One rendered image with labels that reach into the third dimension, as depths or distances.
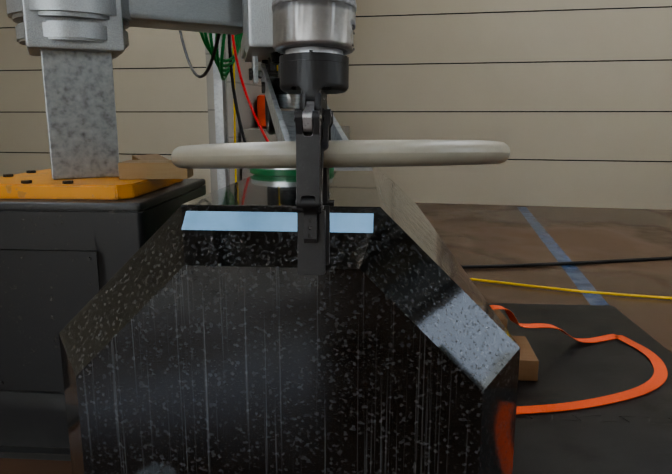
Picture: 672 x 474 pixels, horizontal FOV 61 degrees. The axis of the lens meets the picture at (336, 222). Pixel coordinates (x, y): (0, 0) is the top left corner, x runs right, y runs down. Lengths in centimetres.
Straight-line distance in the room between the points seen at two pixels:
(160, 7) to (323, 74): 139
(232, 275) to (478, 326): 41
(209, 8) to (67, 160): 65
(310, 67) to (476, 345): 55
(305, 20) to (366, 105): 582
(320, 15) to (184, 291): 50
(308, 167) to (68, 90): 136
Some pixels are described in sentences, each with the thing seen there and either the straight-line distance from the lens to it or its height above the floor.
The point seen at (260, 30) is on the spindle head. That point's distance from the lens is 141.
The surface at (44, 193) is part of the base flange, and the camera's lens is 177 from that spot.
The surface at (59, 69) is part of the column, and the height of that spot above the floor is 110.
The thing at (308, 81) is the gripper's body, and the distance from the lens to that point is 60.
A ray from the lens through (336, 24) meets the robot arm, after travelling 61.
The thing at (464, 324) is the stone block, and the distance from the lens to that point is 96.
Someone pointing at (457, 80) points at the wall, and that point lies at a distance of 637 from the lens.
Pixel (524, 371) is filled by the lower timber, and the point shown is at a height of 5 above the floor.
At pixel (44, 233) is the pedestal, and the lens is 173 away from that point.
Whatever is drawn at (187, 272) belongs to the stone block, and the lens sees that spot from 92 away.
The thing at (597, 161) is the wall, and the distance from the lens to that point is 656.
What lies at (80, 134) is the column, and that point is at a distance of 188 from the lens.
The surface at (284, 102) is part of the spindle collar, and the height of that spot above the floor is 100.
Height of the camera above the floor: 97
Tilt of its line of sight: 11 degrees down
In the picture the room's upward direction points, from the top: straight up
